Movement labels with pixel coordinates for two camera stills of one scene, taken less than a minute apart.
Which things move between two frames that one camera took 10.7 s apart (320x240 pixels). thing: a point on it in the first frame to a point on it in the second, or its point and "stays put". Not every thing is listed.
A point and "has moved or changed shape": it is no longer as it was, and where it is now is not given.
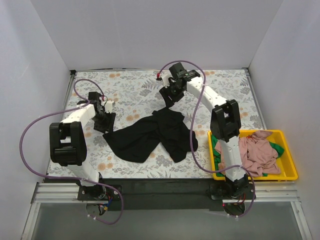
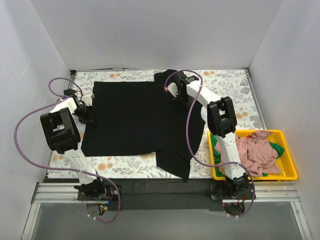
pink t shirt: x=258 y=155 stays put
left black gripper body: x=105 y=121 to x=87 y=114
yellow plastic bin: x=285 y=161 stays put
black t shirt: x=138 y=141 has moved or changed shape
